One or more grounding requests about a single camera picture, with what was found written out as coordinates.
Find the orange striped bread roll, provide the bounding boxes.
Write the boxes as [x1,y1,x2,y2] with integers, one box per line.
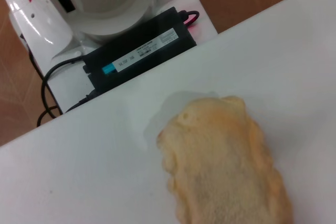
[156,95,294,224]

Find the white robot base platform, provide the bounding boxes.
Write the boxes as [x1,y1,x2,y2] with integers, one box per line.
[0,0,219,115]

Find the black power adapter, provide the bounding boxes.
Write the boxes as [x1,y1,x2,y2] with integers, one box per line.
[82,6,198,97]

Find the black red adapter cable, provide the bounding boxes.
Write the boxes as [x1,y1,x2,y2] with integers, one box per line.
[177,9,201,27]

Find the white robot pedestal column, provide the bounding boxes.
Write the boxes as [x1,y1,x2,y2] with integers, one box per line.
[59,0,159,44]

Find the black adapter mains cable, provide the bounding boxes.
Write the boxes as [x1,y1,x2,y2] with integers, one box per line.
[36,56,90,127]

